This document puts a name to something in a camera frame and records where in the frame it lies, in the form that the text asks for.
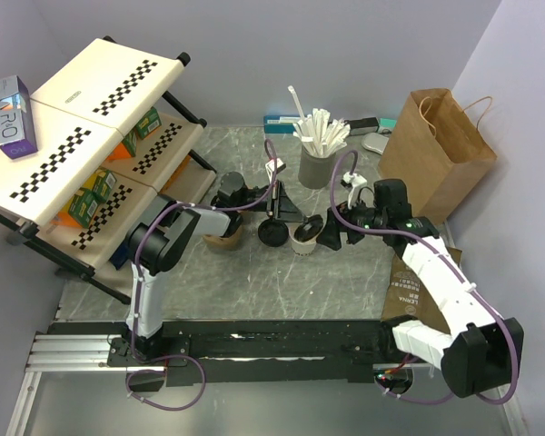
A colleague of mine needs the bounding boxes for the orange box on shelf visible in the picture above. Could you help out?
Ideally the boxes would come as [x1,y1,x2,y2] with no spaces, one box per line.
[106,130,137,162]

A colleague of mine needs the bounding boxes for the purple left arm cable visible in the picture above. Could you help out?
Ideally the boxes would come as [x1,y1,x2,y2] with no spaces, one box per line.
[125,138,282,412]

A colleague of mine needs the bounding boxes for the brown paper bag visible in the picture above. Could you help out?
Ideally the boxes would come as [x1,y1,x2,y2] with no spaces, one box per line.
[378,88,497,224]

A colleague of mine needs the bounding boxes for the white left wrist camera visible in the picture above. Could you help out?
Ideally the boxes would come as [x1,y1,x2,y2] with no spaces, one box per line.
[265,158,286,182]

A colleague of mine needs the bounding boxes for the black mounting base rail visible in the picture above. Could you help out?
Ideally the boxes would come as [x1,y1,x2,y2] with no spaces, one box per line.
[25,320,508,387]

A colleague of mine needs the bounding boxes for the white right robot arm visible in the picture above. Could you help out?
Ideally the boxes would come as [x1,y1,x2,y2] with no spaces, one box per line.
[317,173,524,398]

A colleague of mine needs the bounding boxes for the green box lower shelf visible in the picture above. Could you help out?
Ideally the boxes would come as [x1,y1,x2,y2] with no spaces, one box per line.
[66,168,116,228]

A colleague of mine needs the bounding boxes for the purple cardboard box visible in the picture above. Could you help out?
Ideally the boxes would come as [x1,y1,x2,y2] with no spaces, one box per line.
[0,75,38,160]

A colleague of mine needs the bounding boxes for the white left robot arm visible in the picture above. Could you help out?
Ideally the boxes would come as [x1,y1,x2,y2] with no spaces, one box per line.
[125,172,306,365]

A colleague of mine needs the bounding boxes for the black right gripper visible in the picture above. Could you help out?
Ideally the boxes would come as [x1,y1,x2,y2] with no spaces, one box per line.
[315,193,388,250]

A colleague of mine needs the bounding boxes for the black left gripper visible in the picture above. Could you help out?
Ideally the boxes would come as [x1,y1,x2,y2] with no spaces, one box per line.
[235,180,308,223]

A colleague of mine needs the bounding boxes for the beige checkered shelf rack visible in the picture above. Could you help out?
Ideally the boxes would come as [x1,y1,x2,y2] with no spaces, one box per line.
[0,37,216,304]

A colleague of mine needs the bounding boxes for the black plastic cup lid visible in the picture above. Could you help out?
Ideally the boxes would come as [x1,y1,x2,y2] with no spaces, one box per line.
[257,219,289,248]

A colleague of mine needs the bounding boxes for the teal flat box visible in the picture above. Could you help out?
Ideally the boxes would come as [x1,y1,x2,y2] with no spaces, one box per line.
[263,114,301,134]

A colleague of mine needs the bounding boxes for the green box shelf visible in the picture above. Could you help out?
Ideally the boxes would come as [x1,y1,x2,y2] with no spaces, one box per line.
[66,168,116,228]
[134,106,162,140]

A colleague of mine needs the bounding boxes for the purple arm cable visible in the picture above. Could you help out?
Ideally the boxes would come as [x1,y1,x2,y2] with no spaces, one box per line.
[125,138,282,412]
[330,150,521,406]

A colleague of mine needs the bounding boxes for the green box upper shelf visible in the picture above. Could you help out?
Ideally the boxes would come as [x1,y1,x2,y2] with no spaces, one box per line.
[134,106,162,140]

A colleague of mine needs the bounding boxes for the brown pulp cup carrier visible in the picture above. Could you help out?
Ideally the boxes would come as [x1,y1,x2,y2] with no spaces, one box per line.
[203,228,243,251]

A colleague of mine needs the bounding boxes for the white paper coffee cup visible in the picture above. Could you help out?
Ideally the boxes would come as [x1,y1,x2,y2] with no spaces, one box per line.
[288,224,320,256]

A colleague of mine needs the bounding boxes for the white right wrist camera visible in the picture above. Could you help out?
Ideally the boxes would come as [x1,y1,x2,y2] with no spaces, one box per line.
[342,172,368,203]

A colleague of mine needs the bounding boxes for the black rectangular device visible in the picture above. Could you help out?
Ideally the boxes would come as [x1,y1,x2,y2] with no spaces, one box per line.
[346,117,380,136]

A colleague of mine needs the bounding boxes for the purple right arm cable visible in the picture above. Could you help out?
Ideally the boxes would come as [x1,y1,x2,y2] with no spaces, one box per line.
[330,150,521,406]

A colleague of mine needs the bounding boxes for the brown coffee bean pouch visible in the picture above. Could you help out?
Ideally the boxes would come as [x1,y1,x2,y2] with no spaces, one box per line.
[381,254,450,334]

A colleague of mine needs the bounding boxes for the white wrapped straws bundle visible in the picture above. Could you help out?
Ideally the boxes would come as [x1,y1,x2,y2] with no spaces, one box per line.
[288,85,351,158]

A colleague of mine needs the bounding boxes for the grey straw holder cup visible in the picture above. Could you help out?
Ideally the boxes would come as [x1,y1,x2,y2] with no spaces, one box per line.
[298,146,336,190]

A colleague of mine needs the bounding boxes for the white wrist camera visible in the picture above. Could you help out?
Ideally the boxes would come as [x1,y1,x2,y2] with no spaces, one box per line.
[265,158,286,182]
[342,172,368,203]

